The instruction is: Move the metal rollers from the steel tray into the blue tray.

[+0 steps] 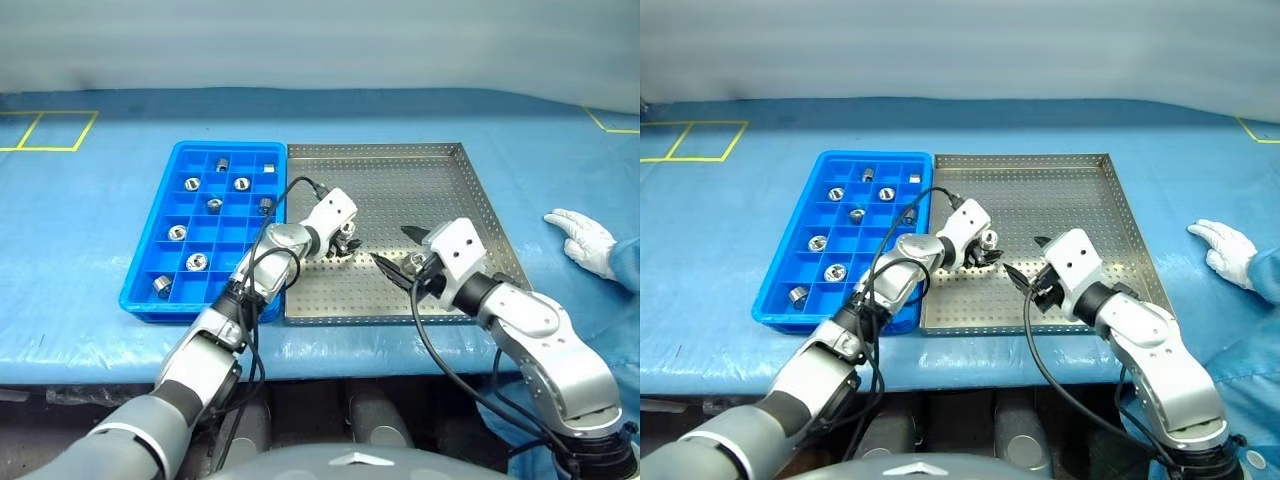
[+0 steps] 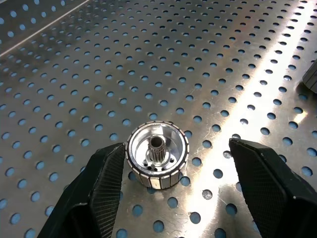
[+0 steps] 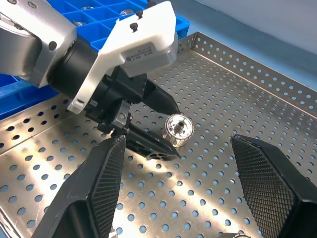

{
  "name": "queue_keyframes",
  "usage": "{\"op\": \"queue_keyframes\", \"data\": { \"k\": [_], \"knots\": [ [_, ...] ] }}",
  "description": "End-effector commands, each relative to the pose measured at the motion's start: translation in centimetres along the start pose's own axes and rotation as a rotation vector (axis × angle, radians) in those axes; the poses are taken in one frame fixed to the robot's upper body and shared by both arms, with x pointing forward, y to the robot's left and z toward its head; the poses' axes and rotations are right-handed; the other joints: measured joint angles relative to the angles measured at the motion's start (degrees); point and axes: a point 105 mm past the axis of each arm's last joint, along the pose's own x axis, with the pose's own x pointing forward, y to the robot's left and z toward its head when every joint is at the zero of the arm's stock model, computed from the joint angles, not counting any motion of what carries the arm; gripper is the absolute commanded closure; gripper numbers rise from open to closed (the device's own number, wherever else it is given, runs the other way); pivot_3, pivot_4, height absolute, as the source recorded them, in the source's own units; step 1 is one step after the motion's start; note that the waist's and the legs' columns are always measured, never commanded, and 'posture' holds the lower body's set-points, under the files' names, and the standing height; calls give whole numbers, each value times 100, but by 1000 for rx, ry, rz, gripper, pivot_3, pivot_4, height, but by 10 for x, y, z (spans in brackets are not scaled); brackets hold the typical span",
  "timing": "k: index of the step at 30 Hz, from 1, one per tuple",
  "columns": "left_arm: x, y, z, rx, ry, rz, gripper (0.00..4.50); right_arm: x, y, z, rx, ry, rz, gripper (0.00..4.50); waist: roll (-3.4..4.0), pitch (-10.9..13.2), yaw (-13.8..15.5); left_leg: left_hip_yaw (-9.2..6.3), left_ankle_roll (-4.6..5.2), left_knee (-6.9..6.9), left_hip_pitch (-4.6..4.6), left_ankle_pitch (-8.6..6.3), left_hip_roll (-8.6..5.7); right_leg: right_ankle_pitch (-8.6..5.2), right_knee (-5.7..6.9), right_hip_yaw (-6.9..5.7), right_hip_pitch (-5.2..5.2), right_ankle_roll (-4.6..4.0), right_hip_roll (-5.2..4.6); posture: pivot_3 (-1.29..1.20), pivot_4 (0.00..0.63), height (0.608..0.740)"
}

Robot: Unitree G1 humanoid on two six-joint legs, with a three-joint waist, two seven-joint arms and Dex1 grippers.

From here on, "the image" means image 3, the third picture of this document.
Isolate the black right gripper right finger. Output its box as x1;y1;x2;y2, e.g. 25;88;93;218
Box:
230;134;317;238

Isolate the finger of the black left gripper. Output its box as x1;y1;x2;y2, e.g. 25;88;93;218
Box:
144;79;181;117
111;123;182;162

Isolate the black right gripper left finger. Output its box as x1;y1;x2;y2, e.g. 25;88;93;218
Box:
31;134;127;238

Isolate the blue compartment tray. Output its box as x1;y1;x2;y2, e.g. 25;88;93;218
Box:
0;0;191;122

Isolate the perforated metal tray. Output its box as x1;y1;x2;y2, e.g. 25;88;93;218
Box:
0;31;317;238

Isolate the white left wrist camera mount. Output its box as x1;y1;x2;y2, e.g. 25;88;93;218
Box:
67;0;179;115

